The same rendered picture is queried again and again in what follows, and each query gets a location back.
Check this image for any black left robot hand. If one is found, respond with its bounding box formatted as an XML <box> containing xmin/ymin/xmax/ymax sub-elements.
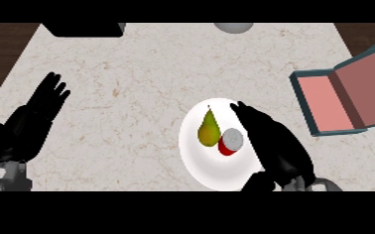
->
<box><xmin>0</xmin><ymin>71</ymin><xmax>72</xmax><ymax>164</ymax></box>

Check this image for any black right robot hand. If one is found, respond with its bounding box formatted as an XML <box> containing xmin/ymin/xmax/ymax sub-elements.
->
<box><xmin>229</xmin><ymin>100</ymin><xmax>317</xmax><ymax>192</ymax></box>

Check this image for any red can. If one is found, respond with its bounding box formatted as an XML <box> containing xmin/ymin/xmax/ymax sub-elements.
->
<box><xmin>217</xmin><ymin>127</ymin><xmax>246</xmax><ymax>157</ymax></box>

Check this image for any white round plate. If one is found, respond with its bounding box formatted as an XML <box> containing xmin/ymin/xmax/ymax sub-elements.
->
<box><xmin>177</xmin><ymin>97</ymin><xmax>268</xmax><ymax>192</ymax></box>

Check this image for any pink teal cardboard box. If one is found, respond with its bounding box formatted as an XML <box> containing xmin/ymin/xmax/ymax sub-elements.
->
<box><xmin>288</xmin><ymin>44</ymin><xmax>375</xmax><ymax>138</ymax></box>

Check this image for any green yellow pear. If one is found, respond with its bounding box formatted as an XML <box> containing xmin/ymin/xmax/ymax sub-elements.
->
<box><xmin>196</xmin><ymin>104</ymin><xmax>223</xmax><ymax>148</ymax></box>

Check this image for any black appliance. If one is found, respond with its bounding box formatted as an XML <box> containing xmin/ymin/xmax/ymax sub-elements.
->
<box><xmin>41</xmin><ymin>22</ymin><xmax>127</xmax><ymax>39</ymax></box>

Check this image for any grey round object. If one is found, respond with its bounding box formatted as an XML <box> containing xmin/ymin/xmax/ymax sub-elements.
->
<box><xmin>212</xmin><ymin>22</ymin><xmax>255</xmax><ymax>35</ymax></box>

